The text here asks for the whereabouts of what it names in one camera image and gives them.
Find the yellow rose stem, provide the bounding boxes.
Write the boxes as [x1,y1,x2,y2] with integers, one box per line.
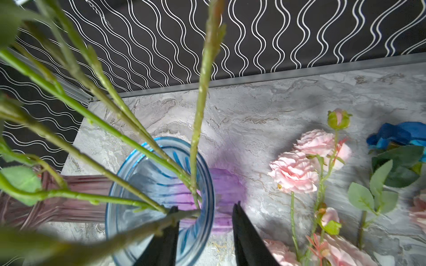
[1,94,166,213]

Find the cream white rose stem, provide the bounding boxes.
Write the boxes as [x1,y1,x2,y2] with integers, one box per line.
[1,208,201,266]

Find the dark pink glass vase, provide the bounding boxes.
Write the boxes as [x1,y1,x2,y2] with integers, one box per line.
[1,175,113,229]

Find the blue flower stem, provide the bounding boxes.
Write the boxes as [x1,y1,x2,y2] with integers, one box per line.
[348,122,426,248]

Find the blue purple glass vase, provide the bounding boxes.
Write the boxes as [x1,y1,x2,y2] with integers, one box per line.
[105,136,247,266]

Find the pink peony spray stem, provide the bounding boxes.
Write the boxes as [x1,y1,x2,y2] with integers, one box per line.
[1,49,190,187]

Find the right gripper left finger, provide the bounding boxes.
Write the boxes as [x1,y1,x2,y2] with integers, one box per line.
[134,221,179,266]

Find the pink spray with red bud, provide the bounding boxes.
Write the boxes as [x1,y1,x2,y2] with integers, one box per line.
[409,189,426,233]

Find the large red rose stem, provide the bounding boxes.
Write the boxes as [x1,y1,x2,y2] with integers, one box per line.
[190,1,226,209]

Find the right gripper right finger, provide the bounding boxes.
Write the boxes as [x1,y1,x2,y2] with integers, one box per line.
[232,202,279,266]

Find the white flower stem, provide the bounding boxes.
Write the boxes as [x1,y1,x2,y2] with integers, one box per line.
[33,0,187,180]

